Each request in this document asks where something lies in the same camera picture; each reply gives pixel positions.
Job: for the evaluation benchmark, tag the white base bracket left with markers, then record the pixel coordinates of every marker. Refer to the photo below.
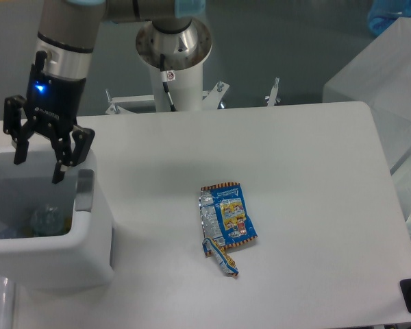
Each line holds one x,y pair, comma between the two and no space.
130,104

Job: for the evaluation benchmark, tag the wrapper strip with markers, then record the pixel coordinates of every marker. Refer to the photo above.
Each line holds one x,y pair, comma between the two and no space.
226,263

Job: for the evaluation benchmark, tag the blue snack wrapper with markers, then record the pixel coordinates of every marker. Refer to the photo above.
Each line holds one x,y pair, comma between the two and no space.
223,215

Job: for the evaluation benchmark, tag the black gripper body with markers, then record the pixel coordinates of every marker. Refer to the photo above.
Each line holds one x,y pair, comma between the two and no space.
51,105

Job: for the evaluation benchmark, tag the translucent plastic box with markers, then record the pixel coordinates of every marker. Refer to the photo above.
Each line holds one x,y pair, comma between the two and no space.
380,76

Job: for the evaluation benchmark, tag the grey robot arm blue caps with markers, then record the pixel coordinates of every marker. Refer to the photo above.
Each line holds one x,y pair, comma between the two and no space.
68,30

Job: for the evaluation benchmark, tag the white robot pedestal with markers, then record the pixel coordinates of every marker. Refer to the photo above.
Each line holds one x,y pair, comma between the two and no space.
174,51

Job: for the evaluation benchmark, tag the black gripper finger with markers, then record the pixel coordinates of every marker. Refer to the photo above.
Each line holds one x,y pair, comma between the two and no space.
71,149
20,133

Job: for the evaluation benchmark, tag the clear bottle green label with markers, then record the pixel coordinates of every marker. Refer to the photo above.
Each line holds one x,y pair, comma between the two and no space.
47,220

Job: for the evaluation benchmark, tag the white base bracket right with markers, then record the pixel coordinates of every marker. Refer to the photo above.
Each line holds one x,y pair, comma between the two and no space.
213,99

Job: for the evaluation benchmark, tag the white trash can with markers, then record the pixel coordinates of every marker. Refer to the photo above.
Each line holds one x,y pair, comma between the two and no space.
80,258

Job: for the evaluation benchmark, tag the blue plastic bag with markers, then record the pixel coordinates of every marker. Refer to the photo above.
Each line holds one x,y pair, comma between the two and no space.
383,14

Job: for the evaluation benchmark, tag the white base bracket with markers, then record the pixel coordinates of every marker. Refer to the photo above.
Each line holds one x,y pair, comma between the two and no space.
130,104
213,99

